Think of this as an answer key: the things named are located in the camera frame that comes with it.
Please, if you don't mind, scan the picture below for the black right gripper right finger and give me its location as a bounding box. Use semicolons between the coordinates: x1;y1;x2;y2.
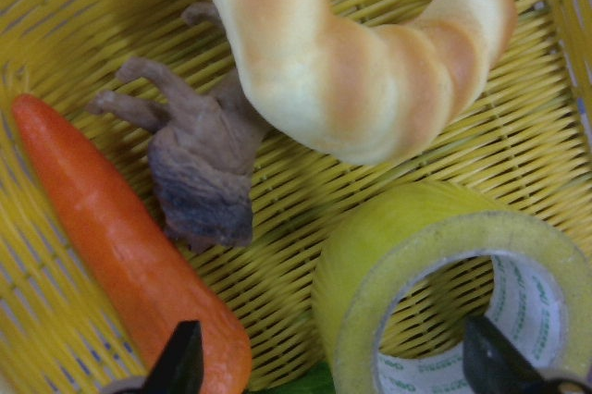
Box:
462;315;555;394

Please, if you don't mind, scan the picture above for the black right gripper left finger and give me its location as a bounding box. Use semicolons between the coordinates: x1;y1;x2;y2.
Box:
142;320;204;394

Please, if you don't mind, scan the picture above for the yellow tape roll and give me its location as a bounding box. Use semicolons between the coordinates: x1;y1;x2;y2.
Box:
312;181;591;393

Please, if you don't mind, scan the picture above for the toy carrot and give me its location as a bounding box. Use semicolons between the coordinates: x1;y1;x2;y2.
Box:
11;94;253;393

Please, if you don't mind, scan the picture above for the brown toy animal figure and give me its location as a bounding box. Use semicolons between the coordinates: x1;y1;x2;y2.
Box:
85;1;272;254

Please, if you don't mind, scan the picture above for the toy croissant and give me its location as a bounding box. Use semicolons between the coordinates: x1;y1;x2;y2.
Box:
213;0;517;165

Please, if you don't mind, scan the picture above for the yellow plastic basket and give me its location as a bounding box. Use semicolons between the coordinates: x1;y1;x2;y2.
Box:
1;0;591;393

